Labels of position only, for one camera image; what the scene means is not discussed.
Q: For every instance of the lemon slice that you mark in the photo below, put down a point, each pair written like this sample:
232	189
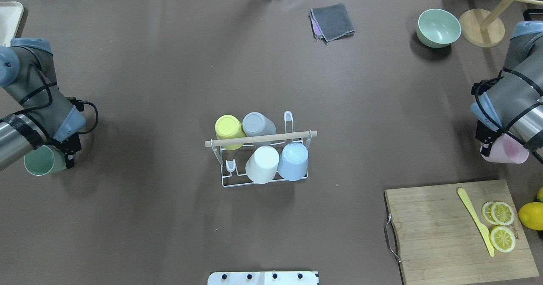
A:
502	238
486	212
502	213

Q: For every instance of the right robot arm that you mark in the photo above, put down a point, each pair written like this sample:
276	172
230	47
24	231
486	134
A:
511	103

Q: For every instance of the grey plastic cup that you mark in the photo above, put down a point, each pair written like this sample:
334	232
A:
256	124

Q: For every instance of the yellow plastic cup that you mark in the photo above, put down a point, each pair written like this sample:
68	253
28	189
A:
229	127

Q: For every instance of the cream plastic tray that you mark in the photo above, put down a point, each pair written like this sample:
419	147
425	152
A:
11	13

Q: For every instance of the lemon slice lower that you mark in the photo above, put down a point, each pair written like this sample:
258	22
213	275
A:
502	238

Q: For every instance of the white plastic cup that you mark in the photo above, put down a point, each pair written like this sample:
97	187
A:
262	166

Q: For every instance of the green plastic cup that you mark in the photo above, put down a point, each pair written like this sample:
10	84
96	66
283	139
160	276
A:
44	160

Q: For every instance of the wooden cutting board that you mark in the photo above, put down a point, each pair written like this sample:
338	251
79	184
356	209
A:
438	242

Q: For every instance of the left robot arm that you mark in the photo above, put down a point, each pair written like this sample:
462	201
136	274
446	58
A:
47	116

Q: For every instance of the lemon slice upper right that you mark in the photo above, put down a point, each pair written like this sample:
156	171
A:
502	213

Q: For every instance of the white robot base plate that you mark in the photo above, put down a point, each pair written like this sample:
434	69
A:
295	277

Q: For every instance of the grey folded cloth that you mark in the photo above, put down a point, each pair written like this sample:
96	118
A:
331	22

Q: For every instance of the whole yellow lemon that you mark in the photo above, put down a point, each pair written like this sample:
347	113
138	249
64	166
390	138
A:
539	195
531	215

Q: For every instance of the light blue plastic cup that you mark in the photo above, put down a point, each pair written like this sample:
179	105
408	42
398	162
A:
293	162

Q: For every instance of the wooden mug tree stand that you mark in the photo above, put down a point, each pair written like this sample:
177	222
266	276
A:
485	29

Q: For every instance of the white wire cup rack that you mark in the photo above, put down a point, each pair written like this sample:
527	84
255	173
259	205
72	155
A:
233	154

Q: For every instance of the pink plastic cup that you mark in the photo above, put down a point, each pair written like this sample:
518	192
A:
504	150

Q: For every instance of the lemon slice upper left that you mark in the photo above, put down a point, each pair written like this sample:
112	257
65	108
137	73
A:
486	212

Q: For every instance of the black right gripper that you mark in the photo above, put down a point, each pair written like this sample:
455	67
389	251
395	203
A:
482	133

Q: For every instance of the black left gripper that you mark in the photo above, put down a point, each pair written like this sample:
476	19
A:
71	146

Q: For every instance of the light green bowl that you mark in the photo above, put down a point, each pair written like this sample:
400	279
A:
437	28

